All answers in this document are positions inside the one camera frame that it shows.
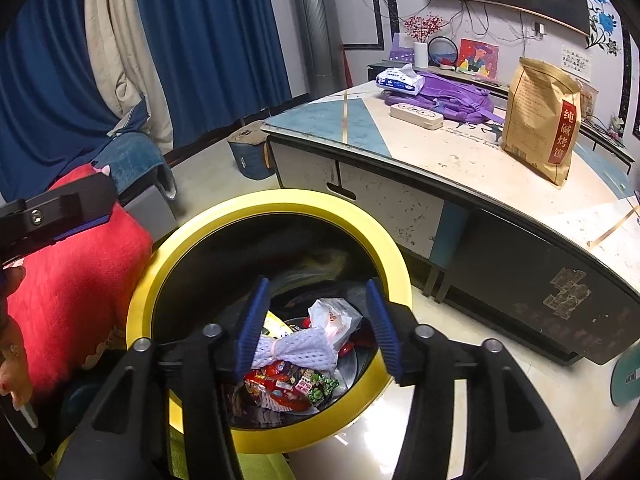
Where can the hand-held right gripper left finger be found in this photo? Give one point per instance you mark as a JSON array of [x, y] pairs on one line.
[[252, 325]]

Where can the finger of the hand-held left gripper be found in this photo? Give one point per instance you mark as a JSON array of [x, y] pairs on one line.
[[60, 210]]

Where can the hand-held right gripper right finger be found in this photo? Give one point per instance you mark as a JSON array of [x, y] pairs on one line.
[[382, 330]]

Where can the yellow and white packet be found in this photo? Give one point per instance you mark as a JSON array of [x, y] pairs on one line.
[[275, 327]]

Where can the white plastic bag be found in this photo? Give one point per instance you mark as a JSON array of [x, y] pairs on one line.
[[335, 320]]

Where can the red plastic bag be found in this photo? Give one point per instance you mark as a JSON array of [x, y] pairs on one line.
[[272, 385]]

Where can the dark snack wrapper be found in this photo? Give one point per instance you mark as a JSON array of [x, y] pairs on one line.
[[320, 385]]

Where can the yellow and black trash bin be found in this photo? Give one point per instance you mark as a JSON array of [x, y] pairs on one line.
[[150, 280]]

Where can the person's left hand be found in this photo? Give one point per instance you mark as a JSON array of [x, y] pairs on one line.
[[12, 360]]

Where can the red floral blanket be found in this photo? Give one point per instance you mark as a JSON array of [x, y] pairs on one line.
[[75, 285]]

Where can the blue curtain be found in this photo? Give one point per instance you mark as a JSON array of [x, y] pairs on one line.
[[45, 85], [210, 35]]

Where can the blue storage stool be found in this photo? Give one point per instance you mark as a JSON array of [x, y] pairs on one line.
[[250, 160]]

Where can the white and blue coffee table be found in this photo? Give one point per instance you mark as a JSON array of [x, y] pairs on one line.
[[425, 150]]

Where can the beige curtain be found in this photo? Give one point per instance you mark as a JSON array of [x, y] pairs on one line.
[[120, 35]]

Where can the cream power strip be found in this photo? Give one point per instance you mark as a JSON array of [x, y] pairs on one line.
[[415, 116]]

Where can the purple backpack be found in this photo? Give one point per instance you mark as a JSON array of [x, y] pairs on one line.
[[450, 95]]

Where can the teal round stool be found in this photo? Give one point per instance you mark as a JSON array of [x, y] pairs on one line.
[[627, 377]]

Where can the white tissue pack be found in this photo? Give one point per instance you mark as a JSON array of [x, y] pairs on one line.
[[397, 80]]

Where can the brown paper bag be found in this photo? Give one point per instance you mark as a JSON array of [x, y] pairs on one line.
[[535, 120]]

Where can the white vase with red flowers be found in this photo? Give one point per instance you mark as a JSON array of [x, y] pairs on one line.
[[420, 55]]

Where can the purple box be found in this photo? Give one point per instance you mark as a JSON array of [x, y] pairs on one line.
[[400, 50]]

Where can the colourful painting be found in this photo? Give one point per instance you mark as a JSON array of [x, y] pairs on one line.
[[477, 57]]

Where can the grey tower air conditioner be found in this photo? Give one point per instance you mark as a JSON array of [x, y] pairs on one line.
[[317, 20]]

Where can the round black frame ornament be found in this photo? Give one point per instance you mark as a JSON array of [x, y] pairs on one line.
[[444, 60]]

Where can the white wall plug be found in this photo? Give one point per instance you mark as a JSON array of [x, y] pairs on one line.
[[538, 28]]

